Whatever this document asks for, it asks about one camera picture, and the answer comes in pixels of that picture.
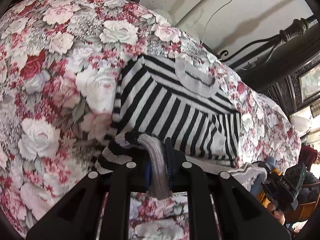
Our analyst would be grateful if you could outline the black white striped sweater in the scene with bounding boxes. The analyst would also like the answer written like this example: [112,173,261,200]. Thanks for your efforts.
[94,55,268,201]

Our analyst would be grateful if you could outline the person's right hand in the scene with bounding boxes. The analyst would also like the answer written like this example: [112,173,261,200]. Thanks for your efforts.
[267,203,285,225]

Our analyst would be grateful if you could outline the dark carved wooden cabinet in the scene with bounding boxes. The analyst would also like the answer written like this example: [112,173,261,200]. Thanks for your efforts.
[238,32,319,116]

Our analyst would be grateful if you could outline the floral bed cover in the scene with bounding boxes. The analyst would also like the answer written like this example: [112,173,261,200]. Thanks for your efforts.
[1,0,300,238]

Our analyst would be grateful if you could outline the white cable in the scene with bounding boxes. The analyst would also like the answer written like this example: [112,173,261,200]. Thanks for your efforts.
[199,0,253,47]

